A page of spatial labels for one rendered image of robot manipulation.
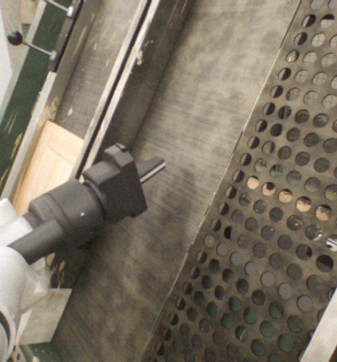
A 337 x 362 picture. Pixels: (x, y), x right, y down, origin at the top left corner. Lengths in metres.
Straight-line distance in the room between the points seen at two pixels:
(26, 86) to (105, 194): 0.78
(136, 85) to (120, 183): 0.23
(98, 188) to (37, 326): 0.38
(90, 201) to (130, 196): 0.07
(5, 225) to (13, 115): 0.79
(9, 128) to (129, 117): 0.64
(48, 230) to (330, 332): 0.31
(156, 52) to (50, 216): 0.37
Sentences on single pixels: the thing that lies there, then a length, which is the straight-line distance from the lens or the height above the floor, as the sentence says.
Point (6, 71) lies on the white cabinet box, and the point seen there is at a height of 0.90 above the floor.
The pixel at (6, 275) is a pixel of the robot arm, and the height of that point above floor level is 1.28.
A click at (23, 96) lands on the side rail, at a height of 1.26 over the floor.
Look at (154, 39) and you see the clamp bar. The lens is 0.68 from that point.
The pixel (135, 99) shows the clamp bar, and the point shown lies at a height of 1.35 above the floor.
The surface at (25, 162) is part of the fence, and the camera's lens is 1.01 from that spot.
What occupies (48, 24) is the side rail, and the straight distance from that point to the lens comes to 1.24.
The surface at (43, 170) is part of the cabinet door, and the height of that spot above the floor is 1.14.
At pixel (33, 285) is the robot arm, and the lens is 0.42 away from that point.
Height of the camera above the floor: 1.50
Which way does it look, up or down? 26 degrees down
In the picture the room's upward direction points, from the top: straight up
